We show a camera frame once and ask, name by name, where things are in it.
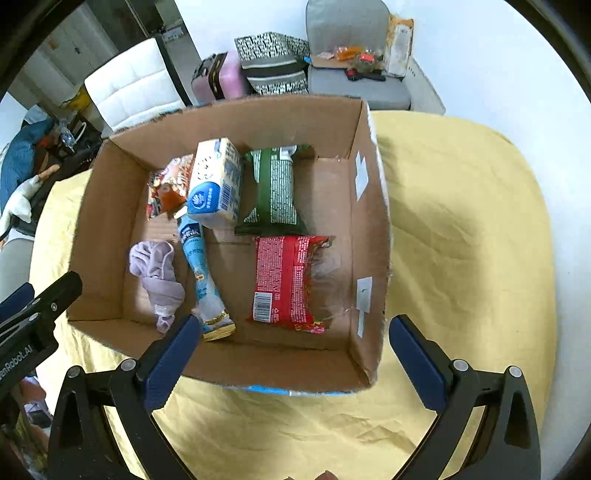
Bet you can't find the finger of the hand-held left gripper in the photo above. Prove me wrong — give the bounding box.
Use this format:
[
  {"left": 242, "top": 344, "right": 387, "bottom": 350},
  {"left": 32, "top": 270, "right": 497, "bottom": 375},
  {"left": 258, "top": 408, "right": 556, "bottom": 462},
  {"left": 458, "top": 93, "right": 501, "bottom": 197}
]
[
  {"left": 0, "top": 271, "right": 84, "bottom": 343},
  {"left": 0, "top": 282, "right": 37, "bottom": 321}
]

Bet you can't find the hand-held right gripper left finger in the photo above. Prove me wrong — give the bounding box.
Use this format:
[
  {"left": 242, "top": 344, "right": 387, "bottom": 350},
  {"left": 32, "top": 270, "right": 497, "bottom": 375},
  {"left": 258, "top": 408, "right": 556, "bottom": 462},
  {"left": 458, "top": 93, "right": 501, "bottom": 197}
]
[{"left": 47, "top": 314, "right": 202, "bottom": 480}]

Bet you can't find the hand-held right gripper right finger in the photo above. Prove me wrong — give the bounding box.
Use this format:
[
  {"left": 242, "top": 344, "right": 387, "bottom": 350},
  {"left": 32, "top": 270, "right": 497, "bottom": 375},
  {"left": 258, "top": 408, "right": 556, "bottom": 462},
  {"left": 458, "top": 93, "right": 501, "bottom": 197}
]
[{"left": 389, "top": 315, "right": 541, "bottom": 480}]

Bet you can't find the purple cloth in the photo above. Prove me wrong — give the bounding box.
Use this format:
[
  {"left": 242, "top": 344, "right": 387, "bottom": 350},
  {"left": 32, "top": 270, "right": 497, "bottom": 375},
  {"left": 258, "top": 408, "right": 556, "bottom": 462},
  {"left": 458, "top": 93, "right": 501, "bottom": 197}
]
[{"left": 129, "top": 241, "right": 186, "bottom": 334}]

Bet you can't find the blue white slim packet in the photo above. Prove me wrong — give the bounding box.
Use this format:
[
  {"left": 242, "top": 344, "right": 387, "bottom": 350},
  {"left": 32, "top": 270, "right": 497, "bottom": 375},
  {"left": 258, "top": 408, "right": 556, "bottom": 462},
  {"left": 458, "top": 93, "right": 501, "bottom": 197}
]
[{"left": 173, "top": 208, "right": 236, "bottom": 343}]

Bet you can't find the cardboard box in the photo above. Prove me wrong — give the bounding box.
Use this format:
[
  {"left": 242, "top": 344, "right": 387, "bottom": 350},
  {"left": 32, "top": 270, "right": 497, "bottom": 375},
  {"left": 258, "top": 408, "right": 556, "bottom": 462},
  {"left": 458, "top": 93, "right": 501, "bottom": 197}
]
[{"left": 67, "top": 95, "right": 394, "bottom": 398}]

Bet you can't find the red snack packet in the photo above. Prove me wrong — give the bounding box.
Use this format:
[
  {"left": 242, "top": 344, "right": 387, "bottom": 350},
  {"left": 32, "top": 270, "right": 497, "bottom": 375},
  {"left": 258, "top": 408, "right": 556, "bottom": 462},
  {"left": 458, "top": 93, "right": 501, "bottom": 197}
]
[{"left": 245, "top": 234, "right": 336, "bottom": 336}]

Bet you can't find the orange snack packet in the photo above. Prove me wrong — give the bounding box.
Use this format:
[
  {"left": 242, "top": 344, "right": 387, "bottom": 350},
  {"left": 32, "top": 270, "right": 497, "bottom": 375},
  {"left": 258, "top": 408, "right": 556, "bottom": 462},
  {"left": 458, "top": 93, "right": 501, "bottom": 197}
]
[{"left": 147, "top": 154, "right": 195, "bottom": 221}]

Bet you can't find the green snack packet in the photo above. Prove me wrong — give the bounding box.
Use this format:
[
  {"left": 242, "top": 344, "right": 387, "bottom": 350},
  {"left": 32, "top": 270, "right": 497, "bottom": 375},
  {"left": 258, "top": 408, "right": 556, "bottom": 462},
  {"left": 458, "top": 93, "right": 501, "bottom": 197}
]
[{"left": 235, "top": 144, "right": 316, "bottom": 237}]

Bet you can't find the beige chair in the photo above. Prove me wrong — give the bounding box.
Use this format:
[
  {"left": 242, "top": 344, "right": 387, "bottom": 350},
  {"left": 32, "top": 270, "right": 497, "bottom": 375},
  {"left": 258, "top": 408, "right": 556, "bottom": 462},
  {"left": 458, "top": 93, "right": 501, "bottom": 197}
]
[{"left": 0, "top": 230, "right": 38, "bottom": 306}]

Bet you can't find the white goose plush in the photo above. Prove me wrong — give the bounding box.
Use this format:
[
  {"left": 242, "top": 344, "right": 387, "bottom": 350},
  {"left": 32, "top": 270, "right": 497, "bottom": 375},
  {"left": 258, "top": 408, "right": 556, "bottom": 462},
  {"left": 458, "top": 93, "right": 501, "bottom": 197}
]
[{"left": 0, "top": 164, "right": 62, "bottom": 237}]

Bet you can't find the yellow tablecloth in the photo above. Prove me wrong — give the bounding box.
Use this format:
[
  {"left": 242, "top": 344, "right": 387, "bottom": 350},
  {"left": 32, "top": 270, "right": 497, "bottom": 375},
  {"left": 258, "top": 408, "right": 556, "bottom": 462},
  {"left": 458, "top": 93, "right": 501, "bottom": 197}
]
[{"left": 28, "top": 111, "right": 558, "bottom": 480}]

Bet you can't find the blue cloth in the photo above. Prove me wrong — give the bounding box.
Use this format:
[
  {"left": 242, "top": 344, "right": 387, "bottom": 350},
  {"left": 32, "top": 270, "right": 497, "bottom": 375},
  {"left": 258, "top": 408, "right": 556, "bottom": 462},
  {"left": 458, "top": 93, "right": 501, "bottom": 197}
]
[{"left": 0, "top": 120, "right": 55, "bottom": 214}]

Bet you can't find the yellow bag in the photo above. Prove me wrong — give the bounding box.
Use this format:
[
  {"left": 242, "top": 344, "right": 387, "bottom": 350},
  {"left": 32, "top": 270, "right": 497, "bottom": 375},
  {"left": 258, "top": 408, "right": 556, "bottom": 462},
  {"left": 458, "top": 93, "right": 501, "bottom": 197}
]
[{"left": 61, "top": 85, "right": 92, "bottom": 110}]

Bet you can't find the white padded chair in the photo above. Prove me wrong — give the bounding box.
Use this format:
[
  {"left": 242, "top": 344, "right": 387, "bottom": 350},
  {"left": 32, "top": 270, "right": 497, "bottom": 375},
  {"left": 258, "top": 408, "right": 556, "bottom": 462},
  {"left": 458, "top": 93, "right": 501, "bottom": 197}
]
[{"left": 84, "top": 37, "right": 193, "bottom": 136}]

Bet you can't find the pink suitcase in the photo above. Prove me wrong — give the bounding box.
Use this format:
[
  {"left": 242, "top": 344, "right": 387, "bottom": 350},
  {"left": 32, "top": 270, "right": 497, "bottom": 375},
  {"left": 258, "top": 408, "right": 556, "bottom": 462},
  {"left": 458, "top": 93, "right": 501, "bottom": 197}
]
[{"left": 191, "top": 52, "right": 253, "bottom": 105}]

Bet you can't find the black remote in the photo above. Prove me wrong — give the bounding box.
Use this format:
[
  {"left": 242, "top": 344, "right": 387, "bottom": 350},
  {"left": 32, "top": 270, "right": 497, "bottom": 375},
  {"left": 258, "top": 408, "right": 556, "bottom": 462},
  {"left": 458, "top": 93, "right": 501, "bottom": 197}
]
[{"left": 346, "top": 69, "right": 387, "bottom": 84}]

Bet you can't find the black white patterned bag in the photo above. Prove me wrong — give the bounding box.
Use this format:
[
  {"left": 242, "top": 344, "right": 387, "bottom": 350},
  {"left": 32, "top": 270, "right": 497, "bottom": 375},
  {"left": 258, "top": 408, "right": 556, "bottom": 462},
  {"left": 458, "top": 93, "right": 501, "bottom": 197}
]
[{"left": 234, "top": 31, "right": 310, "bottom": 97}]

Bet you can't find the small cardboard piece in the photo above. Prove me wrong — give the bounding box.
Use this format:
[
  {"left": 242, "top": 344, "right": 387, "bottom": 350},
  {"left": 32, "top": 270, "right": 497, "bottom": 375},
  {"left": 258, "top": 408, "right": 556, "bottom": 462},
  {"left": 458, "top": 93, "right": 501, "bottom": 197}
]
[{"left": 311, "top": 50, "right": 339, "bottom": 71}]

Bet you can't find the white orange tall packet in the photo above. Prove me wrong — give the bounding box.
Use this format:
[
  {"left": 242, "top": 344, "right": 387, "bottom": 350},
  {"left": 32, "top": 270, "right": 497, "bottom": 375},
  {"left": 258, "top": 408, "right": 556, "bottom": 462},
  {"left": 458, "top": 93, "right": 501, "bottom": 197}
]
[{"left": 385, "top": 16, "right": 415, "bottom": 78}]

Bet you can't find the grey armchair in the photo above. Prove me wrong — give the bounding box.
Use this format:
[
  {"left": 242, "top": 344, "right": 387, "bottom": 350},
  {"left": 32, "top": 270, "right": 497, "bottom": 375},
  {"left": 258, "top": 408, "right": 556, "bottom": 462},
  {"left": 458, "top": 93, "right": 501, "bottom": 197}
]
[{"left": 305, "top": 0, "right": 413, "bottom": 112}]

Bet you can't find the black folding frame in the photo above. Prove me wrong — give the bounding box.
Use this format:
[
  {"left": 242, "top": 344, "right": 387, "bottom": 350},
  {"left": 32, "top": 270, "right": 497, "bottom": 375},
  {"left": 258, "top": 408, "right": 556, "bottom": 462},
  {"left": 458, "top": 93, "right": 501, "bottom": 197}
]
[{"left": 37, "top": 114, "right": 110, "bottom": 186}]

